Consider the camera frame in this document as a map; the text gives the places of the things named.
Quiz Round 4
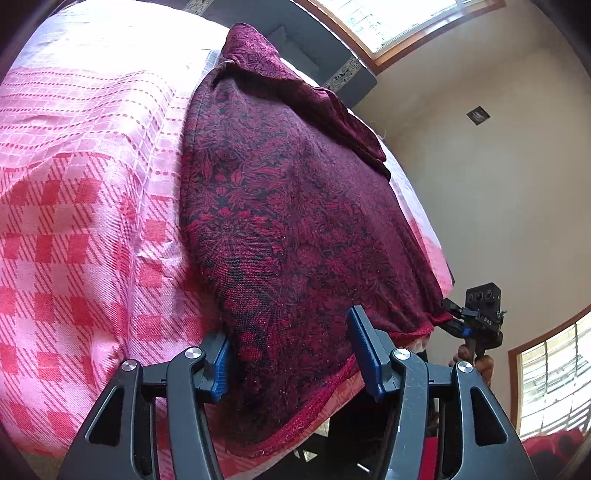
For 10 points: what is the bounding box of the black camera box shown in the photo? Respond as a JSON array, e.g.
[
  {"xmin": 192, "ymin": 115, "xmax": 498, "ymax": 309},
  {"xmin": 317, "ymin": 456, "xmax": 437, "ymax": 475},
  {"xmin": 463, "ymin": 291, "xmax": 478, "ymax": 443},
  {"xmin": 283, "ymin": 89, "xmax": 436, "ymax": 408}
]
[{"xmin": 465, "ymin": 282, "xmax": 501, "ymax": 312}]

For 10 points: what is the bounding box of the dark grey bed headboard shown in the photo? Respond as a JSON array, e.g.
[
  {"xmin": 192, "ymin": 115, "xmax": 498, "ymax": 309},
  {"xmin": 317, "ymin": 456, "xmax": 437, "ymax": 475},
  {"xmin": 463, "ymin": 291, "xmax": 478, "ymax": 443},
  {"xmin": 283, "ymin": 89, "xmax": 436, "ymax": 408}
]
[{"xmin": 184, "ymin": 0, "xmax": 378, "ymax": 108}]

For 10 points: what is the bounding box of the red fabric by window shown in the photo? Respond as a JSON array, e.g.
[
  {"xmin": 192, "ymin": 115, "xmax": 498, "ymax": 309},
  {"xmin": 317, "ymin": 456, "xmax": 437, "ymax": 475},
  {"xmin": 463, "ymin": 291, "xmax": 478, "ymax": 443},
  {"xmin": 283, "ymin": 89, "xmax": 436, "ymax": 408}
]
[{"xmin": 522, "ymin": 428, "xmax": 586, "ymax": 480}]

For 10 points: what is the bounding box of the maroon floral patterned cloth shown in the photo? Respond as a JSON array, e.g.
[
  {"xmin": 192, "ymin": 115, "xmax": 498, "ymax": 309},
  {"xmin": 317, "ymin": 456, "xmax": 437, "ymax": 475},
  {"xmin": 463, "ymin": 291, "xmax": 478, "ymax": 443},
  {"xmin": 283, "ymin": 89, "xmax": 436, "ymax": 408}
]
[{"xmin": 179, "ymin": 24, "xmax": 448, "ymax": 458}]

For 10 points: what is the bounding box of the person's right hand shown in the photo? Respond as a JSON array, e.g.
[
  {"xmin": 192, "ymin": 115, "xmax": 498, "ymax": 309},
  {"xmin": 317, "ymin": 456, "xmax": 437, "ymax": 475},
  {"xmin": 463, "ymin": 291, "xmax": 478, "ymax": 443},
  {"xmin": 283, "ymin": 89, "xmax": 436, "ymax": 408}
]
[{"xmin": 449, "ymin": 344, "xmax": 494, "ymax": 387}]

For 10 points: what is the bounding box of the pink checked bed sheet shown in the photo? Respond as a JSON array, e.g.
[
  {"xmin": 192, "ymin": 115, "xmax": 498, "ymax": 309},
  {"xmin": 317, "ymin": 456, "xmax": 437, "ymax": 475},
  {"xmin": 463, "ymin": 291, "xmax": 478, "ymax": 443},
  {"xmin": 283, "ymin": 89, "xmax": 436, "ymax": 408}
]
[{"xmin": 0, "ymin": 0, "xmax": 455, "ymax": 479}]

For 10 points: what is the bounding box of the wooden framed side window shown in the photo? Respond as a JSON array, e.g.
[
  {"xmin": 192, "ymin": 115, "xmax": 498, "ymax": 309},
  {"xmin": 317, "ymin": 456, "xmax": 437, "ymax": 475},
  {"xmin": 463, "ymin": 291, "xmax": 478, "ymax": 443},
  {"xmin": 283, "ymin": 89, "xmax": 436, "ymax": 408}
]
[{"xmin": 508, "ymin": 308, "xmax": 591, "ymax": 440}]

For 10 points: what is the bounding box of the dark wall switch plate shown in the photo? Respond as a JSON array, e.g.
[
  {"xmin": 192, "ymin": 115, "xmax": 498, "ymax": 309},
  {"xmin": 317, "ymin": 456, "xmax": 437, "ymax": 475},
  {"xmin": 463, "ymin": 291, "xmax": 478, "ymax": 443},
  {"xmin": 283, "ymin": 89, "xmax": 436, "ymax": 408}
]
[{"xmin": 467, "ymin": 106, "xmax": 491, "ymax": 126}]

